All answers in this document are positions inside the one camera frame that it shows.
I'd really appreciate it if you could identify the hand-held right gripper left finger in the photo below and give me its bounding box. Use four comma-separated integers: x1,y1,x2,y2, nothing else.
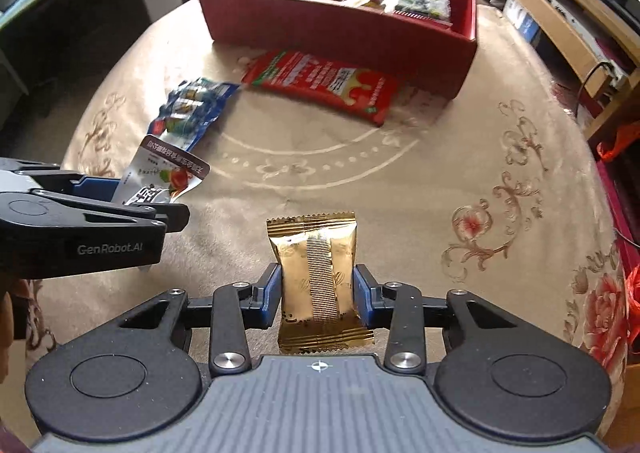
117,263,284,377

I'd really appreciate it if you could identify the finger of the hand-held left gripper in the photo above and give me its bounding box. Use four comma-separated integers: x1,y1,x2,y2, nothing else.
31,189,191,234
0,157,124,205

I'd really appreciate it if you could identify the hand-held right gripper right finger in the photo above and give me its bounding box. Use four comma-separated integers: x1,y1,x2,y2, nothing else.
352,263,519,375

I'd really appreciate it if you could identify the gold snack packet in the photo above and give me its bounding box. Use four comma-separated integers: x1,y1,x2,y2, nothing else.
266,212,376,354

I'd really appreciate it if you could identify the red cardboard box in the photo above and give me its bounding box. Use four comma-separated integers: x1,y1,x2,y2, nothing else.
198,0,480,99

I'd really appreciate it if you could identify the green white snack packet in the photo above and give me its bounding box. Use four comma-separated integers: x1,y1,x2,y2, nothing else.
384,0,454,27

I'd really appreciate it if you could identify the blue snack packet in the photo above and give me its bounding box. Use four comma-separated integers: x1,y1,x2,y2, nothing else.
150,77,241,153

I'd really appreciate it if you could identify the beige floral tablecloth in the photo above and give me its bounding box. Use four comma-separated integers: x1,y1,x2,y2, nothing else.
35,0,632,453

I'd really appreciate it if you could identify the long red snack packet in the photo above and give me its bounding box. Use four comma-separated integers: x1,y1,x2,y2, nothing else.
241,50,401,128

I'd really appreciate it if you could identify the orange plastic bag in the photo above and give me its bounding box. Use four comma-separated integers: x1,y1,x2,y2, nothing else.
595,120,640,164

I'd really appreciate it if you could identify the black cable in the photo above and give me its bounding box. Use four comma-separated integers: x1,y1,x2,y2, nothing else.
570,60,622,120

